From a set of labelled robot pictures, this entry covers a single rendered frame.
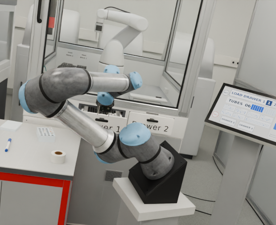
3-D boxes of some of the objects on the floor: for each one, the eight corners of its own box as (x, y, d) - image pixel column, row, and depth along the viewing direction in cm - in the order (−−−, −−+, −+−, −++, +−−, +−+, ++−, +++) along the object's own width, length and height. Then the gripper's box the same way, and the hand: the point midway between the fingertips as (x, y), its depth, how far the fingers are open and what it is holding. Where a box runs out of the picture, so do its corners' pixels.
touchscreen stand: (232, 301, 194) (285, 143, 166) (166, 262, 215) (203, 117, 188) (251, 258, 236) (296, 127, 209) (194, 229, 257) (228, 106, 230)
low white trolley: (53, 307, 167) (73, 175, 147) (-76, 298, 158) (-74, 156, 138) (66, 234, 222) (82, 131, 202) (-29, 224, 213) (-23, 115, 193)
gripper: (96, 96, 159) (91, 121, 176) (117, 99, 161) (111, 124, 177) (97, 83, 165) (93, 109, 181) (119, 87, 166) (113, 112, 183)
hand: (103, 111), depth 180 cm, fingers open, 3 cm apart
